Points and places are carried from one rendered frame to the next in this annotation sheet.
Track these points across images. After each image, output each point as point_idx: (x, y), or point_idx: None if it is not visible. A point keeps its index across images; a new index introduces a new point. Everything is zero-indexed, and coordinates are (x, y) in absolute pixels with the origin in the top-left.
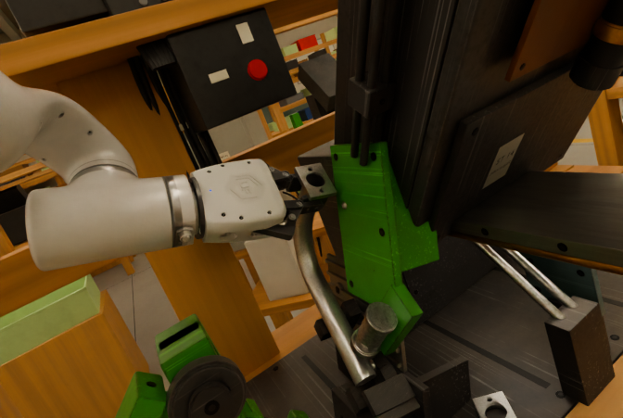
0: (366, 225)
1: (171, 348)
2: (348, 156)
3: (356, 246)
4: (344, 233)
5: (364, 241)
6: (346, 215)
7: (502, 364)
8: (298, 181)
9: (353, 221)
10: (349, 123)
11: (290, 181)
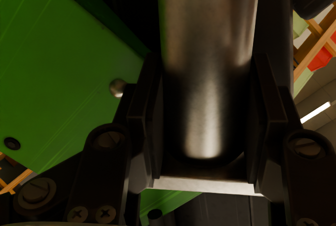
0: (40, 118)
1: None
2: None
3: (9, 42)
4: (60, 19)
5: (10, 84)
6: (96, 72)
7: None
8: (247, 150)
9: (69, 87)
10: (230, 204)
11: (258, 178)
